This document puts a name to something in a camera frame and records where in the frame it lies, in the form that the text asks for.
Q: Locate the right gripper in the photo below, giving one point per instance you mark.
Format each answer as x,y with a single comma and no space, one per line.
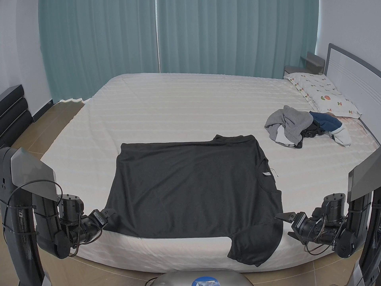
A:
309,228

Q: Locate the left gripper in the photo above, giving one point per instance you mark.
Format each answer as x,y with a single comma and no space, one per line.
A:
92,226

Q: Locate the black T-shirt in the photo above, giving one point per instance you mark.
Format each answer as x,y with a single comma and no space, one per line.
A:
193,189

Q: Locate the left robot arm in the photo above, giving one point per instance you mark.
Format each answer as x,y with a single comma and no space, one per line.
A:
32,174

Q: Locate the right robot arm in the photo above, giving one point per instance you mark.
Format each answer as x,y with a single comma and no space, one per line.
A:
363,177

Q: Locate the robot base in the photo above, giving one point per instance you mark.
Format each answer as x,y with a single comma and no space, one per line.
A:
199,279

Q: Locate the pile of clothes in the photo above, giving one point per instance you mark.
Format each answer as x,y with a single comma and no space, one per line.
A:
291,124

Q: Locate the bed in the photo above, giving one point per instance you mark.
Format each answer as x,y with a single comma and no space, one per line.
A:
184,109

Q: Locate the white printed pillow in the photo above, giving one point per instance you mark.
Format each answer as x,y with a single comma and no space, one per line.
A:
324,94

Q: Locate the black chest of drawers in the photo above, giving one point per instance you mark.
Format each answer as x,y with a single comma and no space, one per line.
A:
13,113

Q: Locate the grey bedside table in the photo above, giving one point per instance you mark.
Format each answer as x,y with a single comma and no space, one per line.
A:
306,64

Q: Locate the blue-green curtain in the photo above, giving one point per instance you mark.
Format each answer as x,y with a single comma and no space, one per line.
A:
238,25
101,34

